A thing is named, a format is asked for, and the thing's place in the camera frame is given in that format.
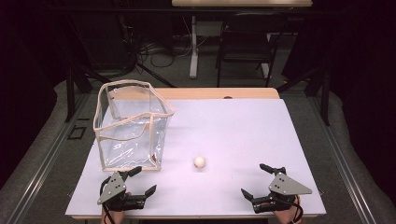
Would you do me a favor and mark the grey floor rail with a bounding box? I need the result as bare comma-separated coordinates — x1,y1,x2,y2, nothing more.
306,95,378,224
7,92,92,224

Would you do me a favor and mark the wooden table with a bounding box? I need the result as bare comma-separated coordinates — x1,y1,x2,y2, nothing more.
64,87,327,220

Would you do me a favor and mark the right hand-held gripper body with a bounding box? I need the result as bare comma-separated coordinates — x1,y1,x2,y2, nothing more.
251,172,313,215

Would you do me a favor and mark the clear plastic bag beige trim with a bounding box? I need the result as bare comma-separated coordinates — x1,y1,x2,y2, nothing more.
92,78,176,173

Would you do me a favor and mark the black floor socket frame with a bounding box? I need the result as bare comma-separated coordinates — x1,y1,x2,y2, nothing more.
67,124,88,141

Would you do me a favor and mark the person's left hand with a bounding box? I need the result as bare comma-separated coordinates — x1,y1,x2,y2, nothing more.
101,191,133,224

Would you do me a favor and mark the white-legged desk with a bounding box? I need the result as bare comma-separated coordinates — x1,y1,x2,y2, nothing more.
171,0,313,79

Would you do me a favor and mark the person's right hand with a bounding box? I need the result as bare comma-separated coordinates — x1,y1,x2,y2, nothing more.
262,195,304,224

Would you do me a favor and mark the bundle of floor cables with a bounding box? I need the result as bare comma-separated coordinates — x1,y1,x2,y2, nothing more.
135,36,193,69

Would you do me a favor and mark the black chair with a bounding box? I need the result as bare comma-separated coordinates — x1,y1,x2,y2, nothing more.
215,12,288,89

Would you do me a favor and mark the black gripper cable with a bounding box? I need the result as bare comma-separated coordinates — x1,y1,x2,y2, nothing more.
98,176,116,224
279,195,305,224

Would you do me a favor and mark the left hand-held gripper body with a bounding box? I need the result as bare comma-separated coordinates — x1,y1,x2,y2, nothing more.
96,171,148,213

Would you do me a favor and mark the small white ball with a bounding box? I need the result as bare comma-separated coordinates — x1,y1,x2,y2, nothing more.
192,156,207,169

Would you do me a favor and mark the black metal stand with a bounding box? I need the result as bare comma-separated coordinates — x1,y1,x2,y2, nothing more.
64,63,77,123

